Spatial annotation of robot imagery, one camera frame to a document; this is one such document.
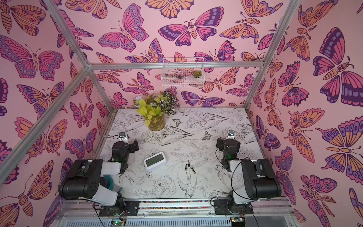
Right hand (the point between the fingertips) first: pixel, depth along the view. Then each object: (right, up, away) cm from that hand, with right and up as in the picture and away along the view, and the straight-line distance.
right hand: (229, 138), depth 93 cm
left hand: (-66, 0, +1) cm, 66 cm away
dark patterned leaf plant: (-40, +21, +1) cm, 45 cm away
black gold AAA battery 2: (-29, -18, -6) cm, 35 cm away
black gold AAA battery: (-27, -15, -3) cm, 31 cm away
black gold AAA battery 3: (-24, -19, -7) cm, 31 cm away
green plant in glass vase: (-50, +14, +2) cm, 52 cm away
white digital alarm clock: (-47, -13, -7) cm, 49 cm away
